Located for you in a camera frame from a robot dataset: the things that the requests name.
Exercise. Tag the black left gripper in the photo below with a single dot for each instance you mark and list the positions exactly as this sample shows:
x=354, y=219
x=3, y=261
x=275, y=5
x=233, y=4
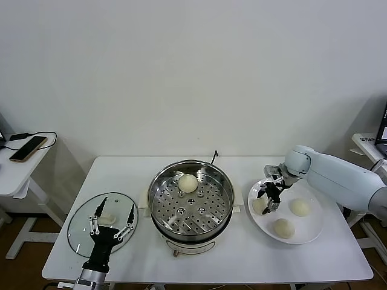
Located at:
x=101, y=250

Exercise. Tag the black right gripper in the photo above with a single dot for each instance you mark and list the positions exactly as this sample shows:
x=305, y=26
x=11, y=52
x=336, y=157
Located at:
x=273, y=193

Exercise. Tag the white steamed baozi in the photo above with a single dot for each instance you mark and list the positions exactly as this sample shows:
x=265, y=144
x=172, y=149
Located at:
x=300, y=207
x=187, y=183
x=257, y=207
x=284, y=229

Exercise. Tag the round glass pot lid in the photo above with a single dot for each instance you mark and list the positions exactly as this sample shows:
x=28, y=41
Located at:
x=81, y=223

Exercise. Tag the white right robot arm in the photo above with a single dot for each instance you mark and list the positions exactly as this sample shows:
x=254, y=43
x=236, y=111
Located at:
x=332, y=172

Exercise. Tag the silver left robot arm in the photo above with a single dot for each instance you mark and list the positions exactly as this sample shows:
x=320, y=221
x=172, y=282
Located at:
x=90, y=279

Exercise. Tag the perforated steel steamer basket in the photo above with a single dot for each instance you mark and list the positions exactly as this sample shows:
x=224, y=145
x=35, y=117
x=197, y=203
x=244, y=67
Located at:
x=205, y=208

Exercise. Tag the white round plate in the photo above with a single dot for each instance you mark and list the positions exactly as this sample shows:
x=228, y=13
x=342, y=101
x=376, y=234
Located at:
x=308, y=223

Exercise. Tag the white electric pot base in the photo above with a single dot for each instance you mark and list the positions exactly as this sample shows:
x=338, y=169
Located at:
x=193, y=244

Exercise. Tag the white side table with phone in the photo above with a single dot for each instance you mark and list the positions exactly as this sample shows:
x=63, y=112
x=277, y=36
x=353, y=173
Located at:
x=15, y=178

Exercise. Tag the smartphone with dark screen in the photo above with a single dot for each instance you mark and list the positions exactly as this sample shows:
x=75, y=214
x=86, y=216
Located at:
x=28, y=149

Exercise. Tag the small black charger box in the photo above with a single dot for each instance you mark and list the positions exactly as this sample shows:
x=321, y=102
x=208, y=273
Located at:
x=19, y=136

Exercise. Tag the dark display screen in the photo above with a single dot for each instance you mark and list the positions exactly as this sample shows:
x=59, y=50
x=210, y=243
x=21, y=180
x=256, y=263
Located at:
x=1, y=133

